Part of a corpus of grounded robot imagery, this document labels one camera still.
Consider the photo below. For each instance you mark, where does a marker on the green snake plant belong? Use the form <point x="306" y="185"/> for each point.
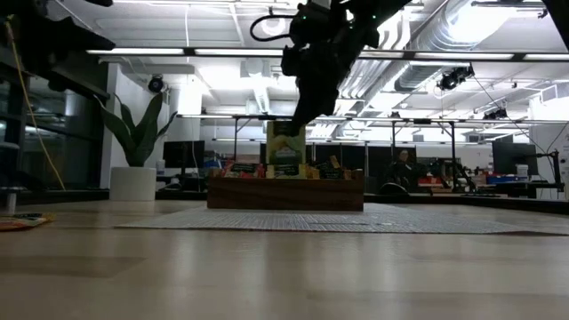
<point x="138" y="142"/>

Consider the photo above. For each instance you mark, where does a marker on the black computer monitor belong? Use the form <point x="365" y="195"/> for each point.
<point x="511" y="157"/>
<point x="182" y="154"/>

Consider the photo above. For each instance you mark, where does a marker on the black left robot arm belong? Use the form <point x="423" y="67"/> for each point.
<point x="26" y="31"/>

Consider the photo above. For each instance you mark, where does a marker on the round ceiling lamp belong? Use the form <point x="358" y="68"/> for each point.
<point x="272" y="26"/>

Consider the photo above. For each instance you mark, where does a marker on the black hanging camera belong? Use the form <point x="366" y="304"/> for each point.
<point x="453" y="77"/>
<point x="495" y="114"/>

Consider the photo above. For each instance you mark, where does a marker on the white cylinder post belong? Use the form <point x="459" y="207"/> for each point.
<point x="10" y="202"/>

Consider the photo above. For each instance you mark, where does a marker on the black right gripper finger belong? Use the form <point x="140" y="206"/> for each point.
<point x="329" y="104"/>
<point x="306" y="111"/>

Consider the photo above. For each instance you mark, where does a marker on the white plant pot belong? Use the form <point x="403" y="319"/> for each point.
<point x="133" y="184"/>

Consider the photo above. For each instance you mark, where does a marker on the green lemon lime tea packet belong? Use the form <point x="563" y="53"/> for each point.
<point x="286" y="171"/>
<point x="284" y="146"/>

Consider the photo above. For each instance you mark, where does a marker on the black aluminium rig frame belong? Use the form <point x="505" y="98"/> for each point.
<point x="444" y="55"/>

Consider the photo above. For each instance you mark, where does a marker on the white cup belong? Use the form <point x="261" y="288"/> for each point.
<point x="522" y="170"/>

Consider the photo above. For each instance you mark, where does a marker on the red foil tea packet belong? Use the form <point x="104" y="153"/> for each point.
<point x="242" y="170"/>

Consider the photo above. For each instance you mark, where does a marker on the black partition row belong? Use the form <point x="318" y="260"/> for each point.
<point x="378" y="160"/>

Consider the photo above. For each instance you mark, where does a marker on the black office chair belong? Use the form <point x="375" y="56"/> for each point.
<point x="393" y="189"/>

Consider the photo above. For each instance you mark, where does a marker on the orange mango tea packet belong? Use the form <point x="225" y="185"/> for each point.
<point x="22" y="221"/>
<point x="333" y="169"/>

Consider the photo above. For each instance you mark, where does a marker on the wooden three-compartment tray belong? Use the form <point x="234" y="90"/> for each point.
<point x="284" y="195"/>

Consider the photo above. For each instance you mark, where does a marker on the grey woven placemat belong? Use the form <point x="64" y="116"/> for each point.
<point x="311" y="220"/>

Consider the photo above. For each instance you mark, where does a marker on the person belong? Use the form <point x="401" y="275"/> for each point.
<point x="402" y="171"/>

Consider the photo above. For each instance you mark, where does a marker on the black round camera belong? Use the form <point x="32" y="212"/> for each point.
<point x="155" y="84"/>

